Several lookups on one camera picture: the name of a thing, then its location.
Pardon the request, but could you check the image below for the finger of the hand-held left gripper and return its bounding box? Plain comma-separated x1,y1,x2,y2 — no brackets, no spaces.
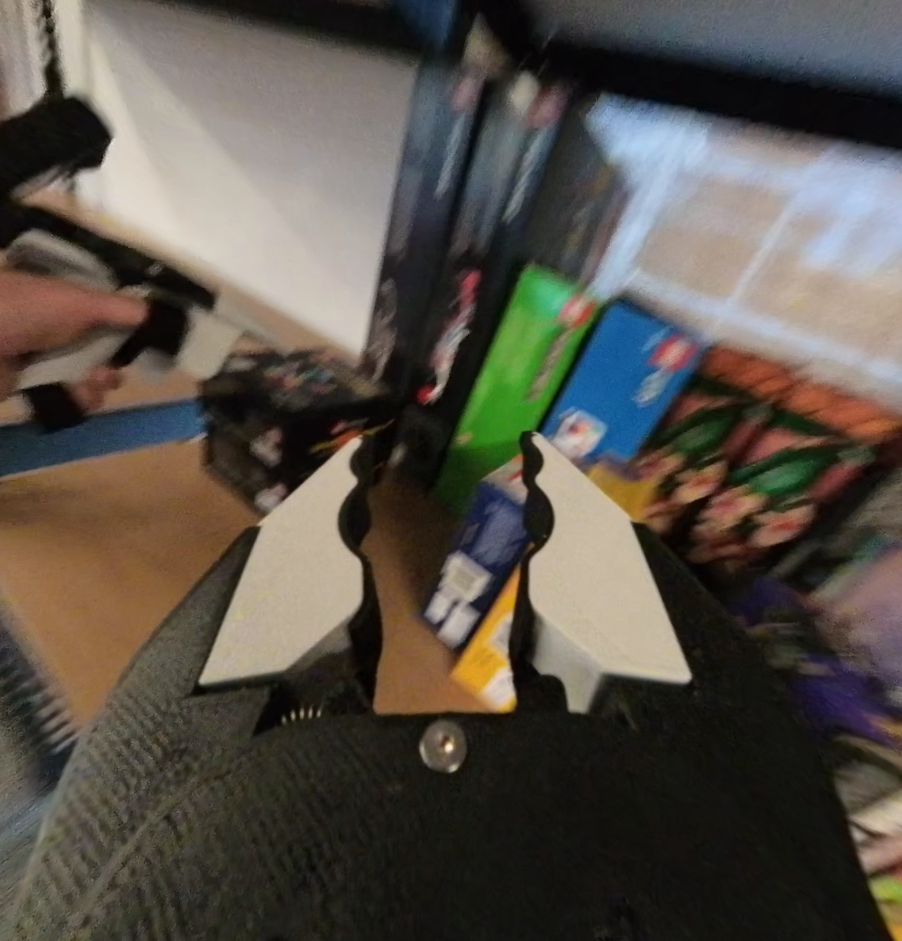
179,312,246,380

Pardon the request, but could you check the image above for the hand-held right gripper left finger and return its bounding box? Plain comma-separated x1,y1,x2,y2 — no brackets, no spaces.
198,437,378,692

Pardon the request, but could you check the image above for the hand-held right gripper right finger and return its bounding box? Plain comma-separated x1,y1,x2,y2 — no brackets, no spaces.
510,431,694,714

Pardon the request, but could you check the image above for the person's left hand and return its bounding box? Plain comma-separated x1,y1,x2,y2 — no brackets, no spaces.
0,270,146,405

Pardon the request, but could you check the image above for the blue rack beam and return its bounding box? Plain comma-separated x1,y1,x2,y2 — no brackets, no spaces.
0,397,209,486

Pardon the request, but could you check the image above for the blue toy box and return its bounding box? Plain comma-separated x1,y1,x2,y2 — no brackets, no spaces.
539,302,709,471

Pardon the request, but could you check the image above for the yellow purple toy box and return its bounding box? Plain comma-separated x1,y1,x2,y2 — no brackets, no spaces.
745,545,902,736

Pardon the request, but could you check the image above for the row of black toy boxes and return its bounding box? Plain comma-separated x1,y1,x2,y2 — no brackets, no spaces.
366,59,902,589

